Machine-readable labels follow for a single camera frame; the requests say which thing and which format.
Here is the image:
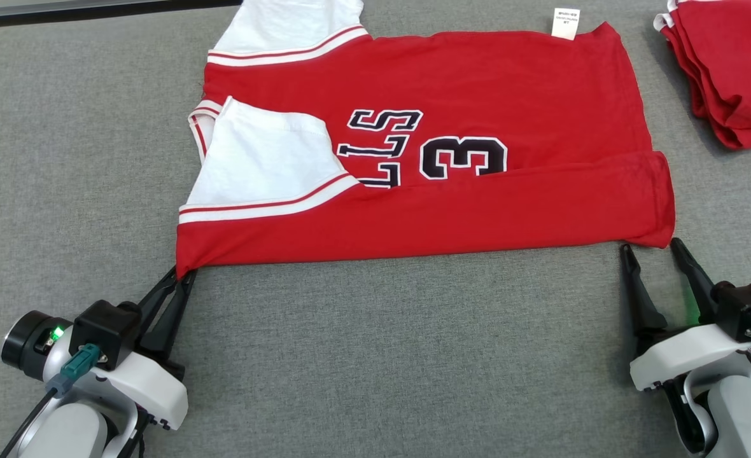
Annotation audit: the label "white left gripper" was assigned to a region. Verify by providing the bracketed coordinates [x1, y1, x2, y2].
[1, 266, 197, 432]

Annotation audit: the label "red shorts with white trim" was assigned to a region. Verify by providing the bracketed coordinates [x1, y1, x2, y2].
[654, 0, 751, 151]

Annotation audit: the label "red and white jersey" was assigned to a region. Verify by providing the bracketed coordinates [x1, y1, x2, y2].
[176, 0, 677, 279]

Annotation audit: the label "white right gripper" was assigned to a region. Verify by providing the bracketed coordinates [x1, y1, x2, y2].
[619, 237, 751, 392]

